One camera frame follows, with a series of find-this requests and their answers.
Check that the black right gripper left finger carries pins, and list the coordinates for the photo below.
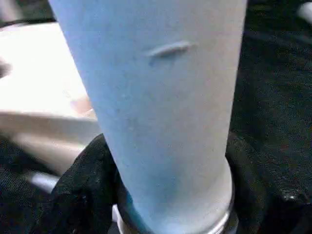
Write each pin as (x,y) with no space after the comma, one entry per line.
(83,195)

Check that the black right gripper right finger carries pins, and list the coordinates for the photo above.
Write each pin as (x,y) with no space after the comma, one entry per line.
(253,195)

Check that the white plastic table top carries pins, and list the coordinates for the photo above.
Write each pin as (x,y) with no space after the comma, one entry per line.
(39,87)

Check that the white plastic table leg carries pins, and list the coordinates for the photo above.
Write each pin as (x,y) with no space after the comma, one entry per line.
(161,107)

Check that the black work mat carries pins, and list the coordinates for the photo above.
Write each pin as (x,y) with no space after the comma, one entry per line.
(278,97)

